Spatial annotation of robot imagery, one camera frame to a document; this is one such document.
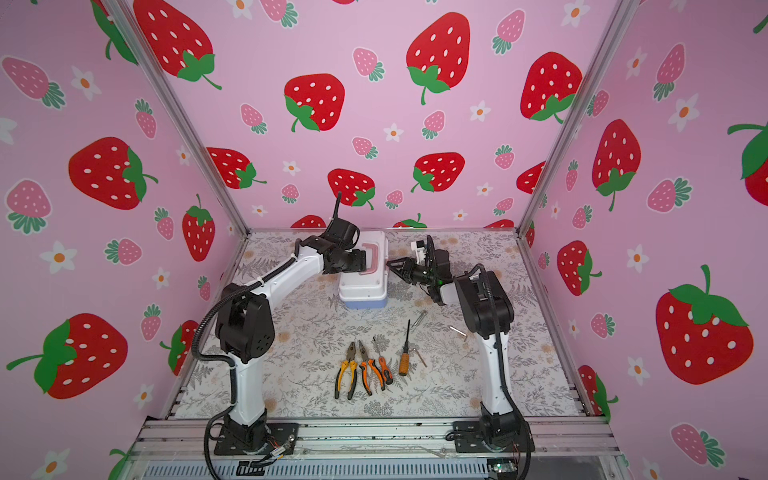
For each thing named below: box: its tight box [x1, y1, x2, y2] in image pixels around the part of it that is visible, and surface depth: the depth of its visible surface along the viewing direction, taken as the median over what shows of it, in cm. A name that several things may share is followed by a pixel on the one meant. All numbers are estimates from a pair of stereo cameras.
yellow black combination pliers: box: [334, 342, 358, 400], surface depth 86 cm
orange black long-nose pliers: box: [358, 340, 385, 396], surface depth 87 cm
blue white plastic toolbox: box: [339, 231, 390, 310], surface depth 94 cm
